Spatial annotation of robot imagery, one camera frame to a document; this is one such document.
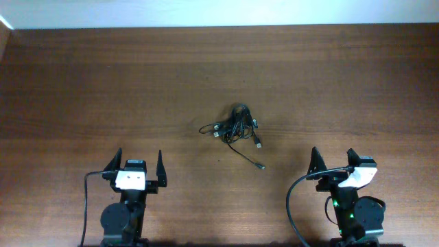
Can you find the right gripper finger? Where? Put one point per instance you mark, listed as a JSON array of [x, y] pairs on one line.
[[317, 165], [353, 158]]

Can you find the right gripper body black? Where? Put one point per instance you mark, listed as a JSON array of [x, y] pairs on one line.
[[330, 181]]

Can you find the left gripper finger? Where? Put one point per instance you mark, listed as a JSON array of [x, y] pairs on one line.
[[114, 164], [160, 171]]

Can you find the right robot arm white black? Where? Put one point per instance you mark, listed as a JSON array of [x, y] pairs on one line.
[[359, 219]]

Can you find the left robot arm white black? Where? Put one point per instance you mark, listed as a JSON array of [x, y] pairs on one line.
[[122, 221]]

